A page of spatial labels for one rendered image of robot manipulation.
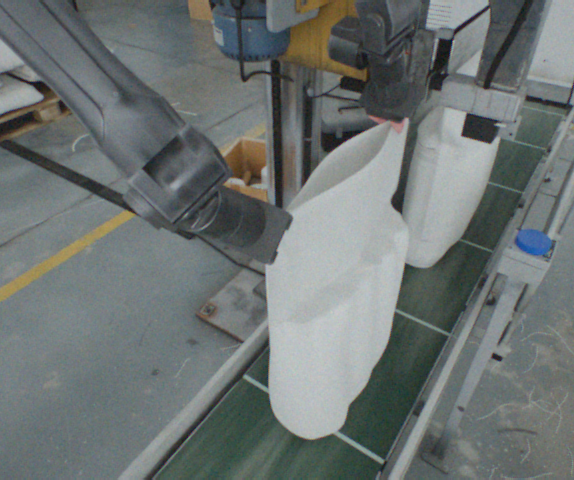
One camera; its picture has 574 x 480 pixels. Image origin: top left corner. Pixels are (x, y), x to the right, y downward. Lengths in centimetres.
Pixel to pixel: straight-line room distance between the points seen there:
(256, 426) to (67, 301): 118
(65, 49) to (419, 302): 122
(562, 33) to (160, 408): 327
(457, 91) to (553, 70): 284
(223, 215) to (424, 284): 109
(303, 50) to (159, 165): 76
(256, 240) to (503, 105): 59
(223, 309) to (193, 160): 149
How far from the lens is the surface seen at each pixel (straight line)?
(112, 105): 36
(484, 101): 97
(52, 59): 35
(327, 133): 280
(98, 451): 165
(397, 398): 121
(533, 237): 96
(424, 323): 137
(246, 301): 188
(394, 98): 82
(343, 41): 80
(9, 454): 176
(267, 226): 53
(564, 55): 376
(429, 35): 99
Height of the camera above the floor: 140
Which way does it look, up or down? 40 degrees down
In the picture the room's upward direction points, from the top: straight up
